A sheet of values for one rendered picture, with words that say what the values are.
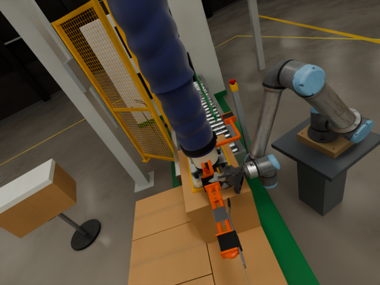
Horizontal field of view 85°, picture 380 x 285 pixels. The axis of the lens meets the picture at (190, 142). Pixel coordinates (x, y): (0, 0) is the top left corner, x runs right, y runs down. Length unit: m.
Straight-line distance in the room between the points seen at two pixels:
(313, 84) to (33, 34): 2.14
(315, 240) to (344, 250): 0.20
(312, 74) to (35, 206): 2.45
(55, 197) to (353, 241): 2.65
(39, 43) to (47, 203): 1.48
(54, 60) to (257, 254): 2.26
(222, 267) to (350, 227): 1.19
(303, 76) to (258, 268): 1.09
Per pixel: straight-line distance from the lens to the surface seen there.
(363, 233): 2.25
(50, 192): 2.45
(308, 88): 0.99
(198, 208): 1.27
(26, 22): 2.36
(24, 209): 2.58
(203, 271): 1.56
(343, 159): 1.67
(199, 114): 1.11
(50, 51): 2.35
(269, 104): 1.13
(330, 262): 2.11
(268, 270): 1.49
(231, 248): 0.94
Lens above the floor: 1.95
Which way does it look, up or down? 36 degrees down
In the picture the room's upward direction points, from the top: 25 degrees counter-clockwise
